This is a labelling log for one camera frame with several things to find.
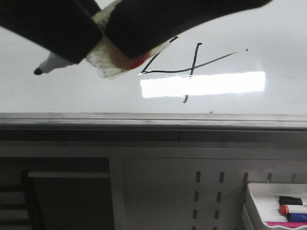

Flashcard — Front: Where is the white black whiteboard marker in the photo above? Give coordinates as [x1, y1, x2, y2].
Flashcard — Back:
[33, 0, 172, 79]

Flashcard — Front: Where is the grey pegboard panel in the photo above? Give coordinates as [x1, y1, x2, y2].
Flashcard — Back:
[123, 158, 307, 230]

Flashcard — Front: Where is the white whiteboard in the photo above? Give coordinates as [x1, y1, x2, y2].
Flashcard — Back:
[0, 0, 307, 129]

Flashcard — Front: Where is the pink white eraser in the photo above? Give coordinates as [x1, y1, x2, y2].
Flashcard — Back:
[265, 221, 307, 229]

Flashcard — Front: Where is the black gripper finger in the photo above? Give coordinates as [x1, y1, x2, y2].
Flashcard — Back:
[0, 0, 102, 63]
[105, 0, 268, 58]

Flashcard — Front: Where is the red capped marker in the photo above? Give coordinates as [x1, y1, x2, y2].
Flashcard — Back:
[279, 205, 307, 216]

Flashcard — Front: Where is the blue capped marker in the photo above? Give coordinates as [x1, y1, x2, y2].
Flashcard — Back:
[286, 213, 307, 223]

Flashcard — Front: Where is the white plastic marker tray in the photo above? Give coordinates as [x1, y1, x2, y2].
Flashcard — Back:
[242, 183, 307, 230]

